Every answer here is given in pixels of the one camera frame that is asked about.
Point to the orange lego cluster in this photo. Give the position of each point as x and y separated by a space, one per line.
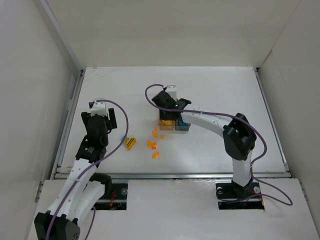
153 144

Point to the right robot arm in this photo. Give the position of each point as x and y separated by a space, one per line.
238 138

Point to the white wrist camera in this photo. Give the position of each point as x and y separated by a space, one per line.
172 91
98 107

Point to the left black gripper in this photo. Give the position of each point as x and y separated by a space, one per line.
111 118

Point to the orange curved lego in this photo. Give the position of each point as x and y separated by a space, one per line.
156 155

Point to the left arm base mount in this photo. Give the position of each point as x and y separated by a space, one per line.
115 200

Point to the teal lego brick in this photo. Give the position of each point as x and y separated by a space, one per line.
182 124

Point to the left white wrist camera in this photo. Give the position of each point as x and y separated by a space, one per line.
98 107

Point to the yellow black striped lego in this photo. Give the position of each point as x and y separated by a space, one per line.
130 142

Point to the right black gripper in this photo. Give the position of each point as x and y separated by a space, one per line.
168 117

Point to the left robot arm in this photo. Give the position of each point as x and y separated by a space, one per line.
84 186

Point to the yellow lego brick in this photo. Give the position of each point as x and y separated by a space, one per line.
166 122

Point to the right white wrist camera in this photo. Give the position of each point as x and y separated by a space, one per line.
172 91

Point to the amber transparent container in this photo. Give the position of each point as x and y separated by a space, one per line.
166 127

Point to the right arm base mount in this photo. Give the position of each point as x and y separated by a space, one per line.
232 197

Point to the grey transparent container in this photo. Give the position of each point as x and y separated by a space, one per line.
179 128

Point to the aluminium rail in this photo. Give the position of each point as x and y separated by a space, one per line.
158 176

